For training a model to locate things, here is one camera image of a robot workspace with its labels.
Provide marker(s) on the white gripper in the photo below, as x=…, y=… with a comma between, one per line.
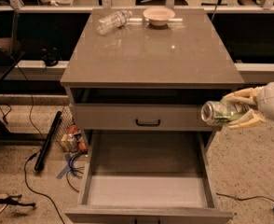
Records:
x=272, y=102

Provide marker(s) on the green soda can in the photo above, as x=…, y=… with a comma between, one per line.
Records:
x=219, y=113

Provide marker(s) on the grey drawer cabinet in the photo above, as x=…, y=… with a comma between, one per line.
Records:
x=184, y=63

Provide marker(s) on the open middle drawer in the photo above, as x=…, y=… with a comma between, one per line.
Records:
x=147, y=178

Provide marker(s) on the white bowl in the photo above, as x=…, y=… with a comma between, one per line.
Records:
x=158, y=16

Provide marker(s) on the clear plastic water bottle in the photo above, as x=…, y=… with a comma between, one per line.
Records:
x=111, y=22

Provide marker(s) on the small black device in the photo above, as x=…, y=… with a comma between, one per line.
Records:
x=50, y=57

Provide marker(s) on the black tube on floor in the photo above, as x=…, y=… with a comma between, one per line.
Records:
x=39, y=165

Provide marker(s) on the black chair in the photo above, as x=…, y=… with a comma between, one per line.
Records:
x=10, y=48

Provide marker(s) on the wooden disc with clamp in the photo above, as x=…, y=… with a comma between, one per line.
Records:
x=14, y=200

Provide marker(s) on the black drawer handle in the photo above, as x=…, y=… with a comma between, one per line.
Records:
x=147, y=123

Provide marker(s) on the wire basket with items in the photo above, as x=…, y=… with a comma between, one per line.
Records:
x=68, y=136

